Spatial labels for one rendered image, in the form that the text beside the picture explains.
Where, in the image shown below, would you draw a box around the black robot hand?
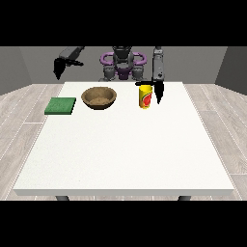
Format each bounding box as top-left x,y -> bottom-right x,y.
53,57 -> 85,81
135,78 -> 165,105

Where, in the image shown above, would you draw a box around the green square pad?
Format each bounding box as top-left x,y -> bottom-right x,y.
43,96 -> 77,116

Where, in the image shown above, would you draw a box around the brown wooden bowl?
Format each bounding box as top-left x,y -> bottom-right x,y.
80,86 -> 118,111

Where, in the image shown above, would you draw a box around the grey robot trunk purple rings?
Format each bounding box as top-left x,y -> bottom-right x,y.
98,46 -> 149,83

